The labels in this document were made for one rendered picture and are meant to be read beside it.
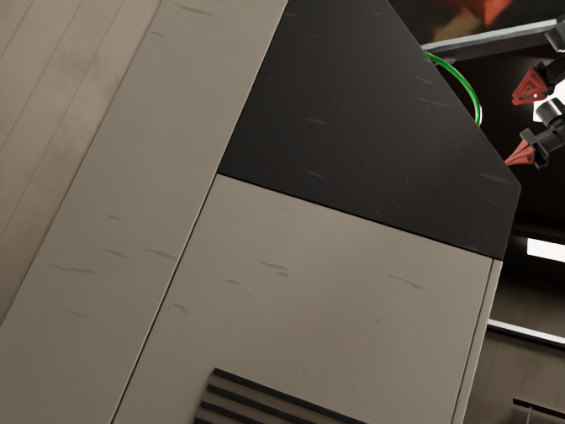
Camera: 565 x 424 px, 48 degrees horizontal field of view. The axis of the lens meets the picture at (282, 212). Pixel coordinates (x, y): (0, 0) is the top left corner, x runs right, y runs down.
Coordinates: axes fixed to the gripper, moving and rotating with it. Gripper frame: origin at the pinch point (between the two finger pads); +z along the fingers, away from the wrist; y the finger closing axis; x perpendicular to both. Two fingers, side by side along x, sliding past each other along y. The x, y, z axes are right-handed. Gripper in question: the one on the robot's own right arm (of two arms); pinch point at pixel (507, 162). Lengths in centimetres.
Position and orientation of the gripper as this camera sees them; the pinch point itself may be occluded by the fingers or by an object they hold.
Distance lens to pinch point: 185.5
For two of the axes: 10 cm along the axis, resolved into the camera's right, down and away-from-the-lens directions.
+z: -8.8, 4.7, 0.8
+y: -3.7, -7.9, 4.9
